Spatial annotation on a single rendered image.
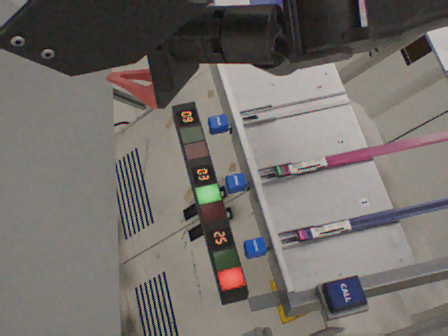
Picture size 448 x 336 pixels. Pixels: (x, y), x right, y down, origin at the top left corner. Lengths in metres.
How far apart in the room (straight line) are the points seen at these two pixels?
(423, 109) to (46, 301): 2.51
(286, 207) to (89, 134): 0.32
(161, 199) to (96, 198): 0.68
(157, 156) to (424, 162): 1.68
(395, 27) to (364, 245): 0.46
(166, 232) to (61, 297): 0.77
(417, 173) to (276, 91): 1.99
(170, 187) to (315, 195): 0.61
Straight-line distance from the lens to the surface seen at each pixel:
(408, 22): 0.60
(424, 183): 3.01
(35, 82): 0.95
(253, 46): 0.62
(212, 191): 1.00
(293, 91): 1.10
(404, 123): 3.11
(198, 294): 1.46
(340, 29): 0.60
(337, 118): 1.08
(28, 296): 0.77
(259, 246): 0.95
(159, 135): 1.62
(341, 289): 0.91
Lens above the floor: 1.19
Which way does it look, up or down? 30 degrees down
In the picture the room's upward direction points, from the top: 58 degrees clockwise
